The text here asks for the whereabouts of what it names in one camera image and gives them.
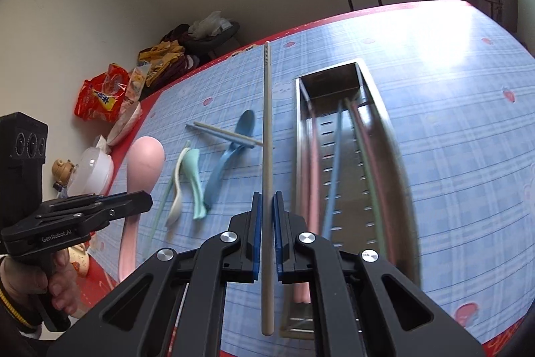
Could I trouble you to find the pink chopstick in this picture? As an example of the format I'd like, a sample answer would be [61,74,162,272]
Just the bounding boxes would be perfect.
[299,116,320,305]

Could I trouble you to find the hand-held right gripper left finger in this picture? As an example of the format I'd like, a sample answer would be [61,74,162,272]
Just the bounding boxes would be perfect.
[46,192,264,357]

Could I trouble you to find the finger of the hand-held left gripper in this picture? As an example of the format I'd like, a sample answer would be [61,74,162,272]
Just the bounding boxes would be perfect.
[39,191,154,221]

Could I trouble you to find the mint green spoon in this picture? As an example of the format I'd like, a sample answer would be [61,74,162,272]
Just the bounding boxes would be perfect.
[182,148,210,220]

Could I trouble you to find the beige chopstick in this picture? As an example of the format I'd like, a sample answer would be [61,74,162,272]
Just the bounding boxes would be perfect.
[260,41,277,337]
[193,121,265,146]

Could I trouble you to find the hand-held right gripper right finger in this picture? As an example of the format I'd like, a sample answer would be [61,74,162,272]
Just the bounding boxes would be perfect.
[272,192,488,357]

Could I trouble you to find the white ceramic bowl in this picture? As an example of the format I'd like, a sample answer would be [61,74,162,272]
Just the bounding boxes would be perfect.
[108,102,143,144]

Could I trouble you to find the person's left forearm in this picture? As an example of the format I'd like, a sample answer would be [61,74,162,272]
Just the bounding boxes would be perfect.
[0,277,46,343]

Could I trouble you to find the blue spoon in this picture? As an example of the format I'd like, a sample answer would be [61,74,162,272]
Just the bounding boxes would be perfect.
[203,109,255,211]

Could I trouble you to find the white orange snack bag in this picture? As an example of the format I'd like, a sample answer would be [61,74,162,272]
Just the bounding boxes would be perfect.
[125,62,151,103]

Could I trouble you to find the person's left hand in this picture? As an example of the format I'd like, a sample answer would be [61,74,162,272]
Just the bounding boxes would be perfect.
[0,247,82,314]

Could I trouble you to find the dark clothes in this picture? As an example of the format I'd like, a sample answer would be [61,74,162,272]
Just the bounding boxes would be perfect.
[161,23,203,70]

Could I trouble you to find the white plastic bag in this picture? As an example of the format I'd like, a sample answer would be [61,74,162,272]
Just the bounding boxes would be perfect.
[189,11,232,37]

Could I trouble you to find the green chopstick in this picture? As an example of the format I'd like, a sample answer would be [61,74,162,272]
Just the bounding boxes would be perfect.
[142,140,192,257]

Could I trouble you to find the white lidded pot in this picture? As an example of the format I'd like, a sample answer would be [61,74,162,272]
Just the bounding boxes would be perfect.
[67,146,114,194]

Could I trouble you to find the dark stool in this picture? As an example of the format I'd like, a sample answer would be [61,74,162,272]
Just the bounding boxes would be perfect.
[184,22,241,57]

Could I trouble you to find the metal utensil tray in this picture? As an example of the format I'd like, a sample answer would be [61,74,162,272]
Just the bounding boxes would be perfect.
[279,58,423,341]

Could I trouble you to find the red snack bag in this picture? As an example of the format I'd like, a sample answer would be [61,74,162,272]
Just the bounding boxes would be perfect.
[74,64,130,123]

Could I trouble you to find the large pink spoon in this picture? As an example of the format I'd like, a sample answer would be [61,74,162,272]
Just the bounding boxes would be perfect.
[118,136,166,282]

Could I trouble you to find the white spoon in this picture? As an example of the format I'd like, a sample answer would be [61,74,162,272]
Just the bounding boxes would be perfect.
[164,148,200,228]

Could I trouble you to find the small brown bottle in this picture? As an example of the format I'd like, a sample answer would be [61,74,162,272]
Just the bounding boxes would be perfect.
[52,160,78,190]

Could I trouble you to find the yellow clothes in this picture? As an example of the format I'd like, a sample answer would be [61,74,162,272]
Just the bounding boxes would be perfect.
[139,40,185,84]

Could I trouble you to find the blue plaid table mat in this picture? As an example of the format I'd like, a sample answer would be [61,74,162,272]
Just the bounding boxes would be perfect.
[86,1,535,357]

